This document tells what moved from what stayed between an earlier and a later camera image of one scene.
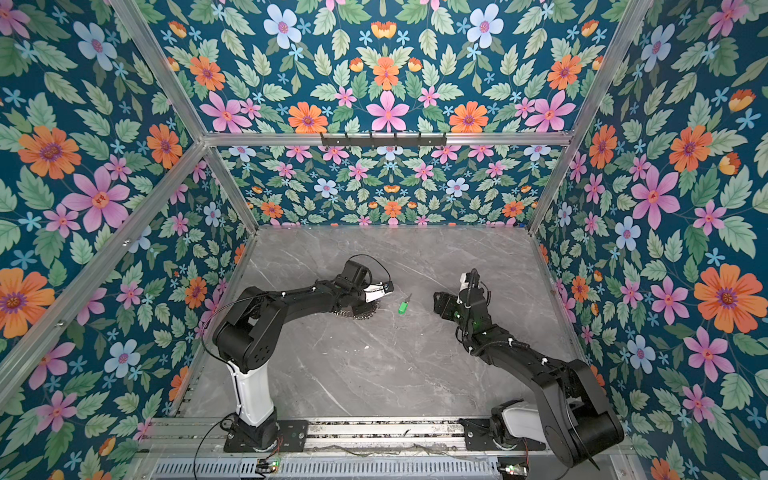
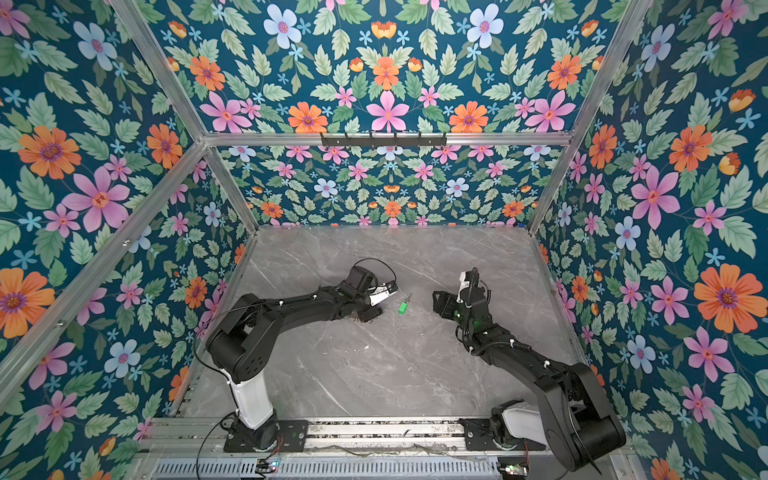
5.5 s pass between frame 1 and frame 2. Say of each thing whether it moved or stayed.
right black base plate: stayed
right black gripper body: stayed
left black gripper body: moved
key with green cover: stayed
